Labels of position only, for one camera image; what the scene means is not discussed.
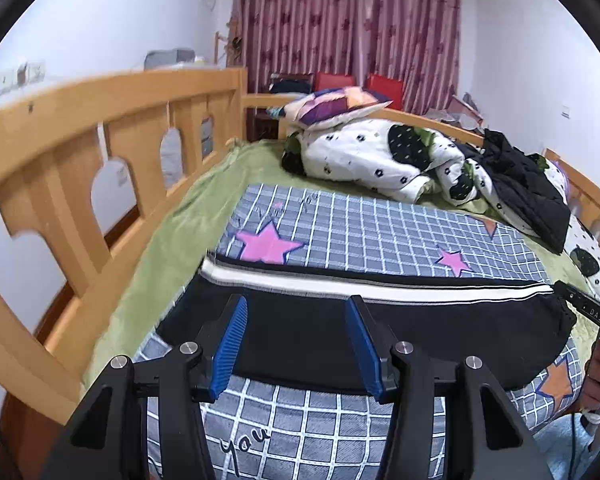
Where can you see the dark clothing on chair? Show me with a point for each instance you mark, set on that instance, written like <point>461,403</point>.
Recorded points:
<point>290,85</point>

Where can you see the white wall switch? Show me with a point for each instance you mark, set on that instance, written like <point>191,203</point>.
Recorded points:
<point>567,110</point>

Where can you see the wooden coat rack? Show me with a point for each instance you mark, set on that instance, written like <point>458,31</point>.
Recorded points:
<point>230,42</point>

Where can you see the green bed sheet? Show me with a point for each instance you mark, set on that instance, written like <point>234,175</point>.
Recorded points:
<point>200,195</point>

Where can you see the grey grid blanket with stars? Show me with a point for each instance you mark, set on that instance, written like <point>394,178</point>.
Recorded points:
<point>380,230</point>

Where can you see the grey box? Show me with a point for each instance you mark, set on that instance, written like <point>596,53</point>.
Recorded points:
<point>167,59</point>

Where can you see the patchwork pillow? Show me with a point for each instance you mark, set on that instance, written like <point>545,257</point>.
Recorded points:
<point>335,102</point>

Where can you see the red chair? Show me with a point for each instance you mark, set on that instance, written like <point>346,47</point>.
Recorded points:
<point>387,87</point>
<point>334,81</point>

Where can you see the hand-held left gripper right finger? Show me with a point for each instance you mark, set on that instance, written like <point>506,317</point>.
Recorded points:
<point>364,350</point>

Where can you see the wooden bed frame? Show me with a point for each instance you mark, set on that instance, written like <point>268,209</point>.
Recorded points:
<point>55,105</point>

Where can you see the black jacket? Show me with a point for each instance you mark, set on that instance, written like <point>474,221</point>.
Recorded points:
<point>520,185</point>

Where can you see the pink striped curtain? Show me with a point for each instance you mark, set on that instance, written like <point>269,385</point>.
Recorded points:
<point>330,20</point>

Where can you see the white floral pillow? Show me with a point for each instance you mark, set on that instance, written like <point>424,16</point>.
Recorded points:
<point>587,255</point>

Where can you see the black pants with white waistband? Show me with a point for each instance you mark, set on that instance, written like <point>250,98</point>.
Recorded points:
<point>295,330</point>

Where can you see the white floral quilt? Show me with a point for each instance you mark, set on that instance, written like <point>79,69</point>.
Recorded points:
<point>350,160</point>

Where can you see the person's jeans leg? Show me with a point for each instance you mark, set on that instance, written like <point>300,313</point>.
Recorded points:
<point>560,450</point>

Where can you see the purple patterned pillow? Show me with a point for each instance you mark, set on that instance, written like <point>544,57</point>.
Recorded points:
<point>560,175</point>

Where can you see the cardboard clutter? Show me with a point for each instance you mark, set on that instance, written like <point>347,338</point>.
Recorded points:
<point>460,110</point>

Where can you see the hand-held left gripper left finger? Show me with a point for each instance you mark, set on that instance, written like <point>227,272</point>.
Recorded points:
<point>230,350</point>

